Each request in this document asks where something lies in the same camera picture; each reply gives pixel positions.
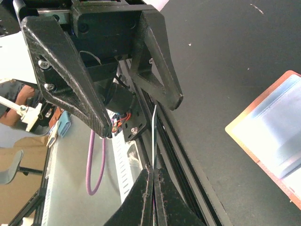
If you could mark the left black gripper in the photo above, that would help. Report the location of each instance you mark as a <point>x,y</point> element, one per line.
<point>77,40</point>

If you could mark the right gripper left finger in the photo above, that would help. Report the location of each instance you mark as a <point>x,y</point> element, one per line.
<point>137,208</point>

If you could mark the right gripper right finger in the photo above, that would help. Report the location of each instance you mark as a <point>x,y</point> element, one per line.
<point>171,210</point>

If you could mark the teal chip credit card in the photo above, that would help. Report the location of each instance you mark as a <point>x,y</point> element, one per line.
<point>154,138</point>

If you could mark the pink leather card holder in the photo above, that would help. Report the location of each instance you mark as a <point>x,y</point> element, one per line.
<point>269,131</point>

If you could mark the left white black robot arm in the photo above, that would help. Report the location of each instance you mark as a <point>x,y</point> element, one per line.
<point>116,97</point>

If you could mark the person behind the bench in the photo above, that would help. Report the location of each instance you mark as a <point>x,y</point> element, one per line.
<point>19,94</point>

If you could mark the grey office chair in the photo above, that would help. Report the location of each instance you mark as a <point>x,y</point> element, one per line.
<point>7,176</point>

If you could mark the white slotted cable duct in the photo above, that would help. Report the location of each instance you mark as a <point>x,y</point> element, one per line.
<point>124,173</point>

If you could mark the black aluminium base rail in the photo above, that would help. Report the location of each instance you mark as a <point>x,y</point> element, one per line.
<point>194,189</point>

